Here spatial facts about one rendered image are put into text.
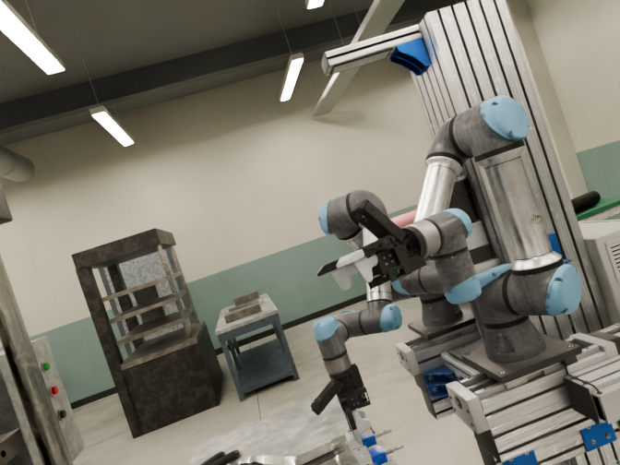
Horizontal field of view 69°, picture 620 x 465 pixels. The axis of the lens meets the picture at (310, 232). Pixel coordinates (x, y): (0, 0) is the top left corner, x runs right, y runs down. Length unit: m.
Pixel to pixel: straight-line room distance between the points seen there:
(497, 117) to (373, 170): 7.17
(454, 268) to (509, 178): 0.29
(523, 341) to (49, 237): 7.65
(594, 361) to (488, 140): 0.65
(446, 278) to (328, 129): 7.31
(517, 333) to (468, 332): 0.51
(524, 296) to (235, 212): 6.84
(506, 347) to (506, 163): 0.48
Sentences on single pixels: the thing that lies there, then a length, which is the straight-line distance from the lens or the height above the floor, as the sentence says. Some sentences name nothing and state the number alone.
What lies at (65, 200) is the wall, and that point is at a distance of 8.25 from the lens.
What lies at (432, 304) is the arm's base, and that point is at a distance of 1.74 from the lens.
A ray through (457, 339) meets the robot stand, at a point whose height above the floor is 0.97.
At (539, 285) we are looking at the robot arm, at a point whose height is 1.23.
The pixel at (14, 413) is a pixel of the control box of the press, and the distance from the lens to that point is 1.54.
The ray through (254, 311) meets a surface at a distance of 5.20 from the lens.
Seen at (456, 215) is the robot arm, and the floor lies 1.46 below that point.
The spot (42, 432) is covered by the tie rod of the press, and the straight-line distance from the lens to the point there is 1.40.
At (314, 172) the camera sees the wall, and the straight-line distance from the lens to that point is 7.99.
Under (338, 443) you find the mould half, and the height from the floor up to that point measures 0.89.
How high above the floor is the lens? 1.53
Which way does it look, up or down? 1 degrees down
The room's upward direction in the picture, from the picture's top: 19 degrees counter-clockwise
